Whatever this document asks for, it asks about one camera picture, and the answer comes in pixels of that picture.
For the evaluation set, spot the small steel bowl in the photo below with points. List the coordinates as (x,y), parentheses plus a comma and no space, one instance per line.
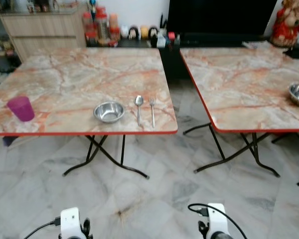
(108,112)

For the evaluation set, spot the steel fork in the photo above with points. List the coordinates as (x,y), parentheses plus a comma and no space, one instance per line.
(152,113)

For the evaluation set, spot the purple plastic cup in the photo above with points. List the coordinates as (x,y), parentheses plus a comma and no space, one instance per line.
(21,108)

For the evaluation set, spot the steel spoon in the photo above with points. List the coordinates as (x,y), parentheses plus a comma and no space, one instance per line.
(138,101)

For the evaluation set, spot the marble folding table with cup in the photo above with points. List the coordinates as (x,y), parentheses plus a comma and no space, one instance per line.
(84,79)

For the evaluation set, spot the black box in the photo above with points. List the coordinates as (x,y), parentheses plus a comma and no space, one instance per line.
(292,53)

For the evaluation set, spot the wooden cabinet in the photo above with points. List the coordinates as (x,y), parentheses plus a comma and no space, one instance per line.
(45,32)

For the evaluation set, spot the white small container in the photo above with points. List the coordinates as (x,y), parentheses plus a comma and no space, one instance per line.
(124,32)

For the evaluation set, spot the tall red-lid jar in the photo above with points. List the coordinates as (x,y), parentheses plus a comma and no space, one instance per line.
(102,25)

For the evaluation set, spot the yellow small container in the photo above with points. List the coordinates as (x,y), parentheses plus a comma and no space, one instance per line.
(144,32)

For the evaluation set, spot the orange jar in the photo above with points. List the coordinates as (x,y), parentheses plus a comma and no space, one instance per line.
(113,21)

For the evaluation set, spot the black television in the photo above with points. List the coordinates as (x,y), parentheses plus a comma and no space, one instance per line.
(219,15)

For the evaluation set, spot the red gold figurine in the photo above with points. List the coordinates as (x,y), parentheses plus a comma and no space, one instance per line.
(288,27)

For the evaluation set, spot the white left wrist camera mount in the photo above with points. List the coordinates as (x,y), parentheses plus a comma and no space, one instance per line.
(70,224)

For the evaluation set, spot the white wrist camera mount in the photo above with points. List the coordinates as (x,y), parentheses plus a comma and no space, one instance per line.
(218,219)
(70,224)

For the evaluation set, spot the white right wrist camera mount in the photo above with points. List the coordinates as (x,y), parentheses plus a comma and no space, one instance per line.
(218,219)

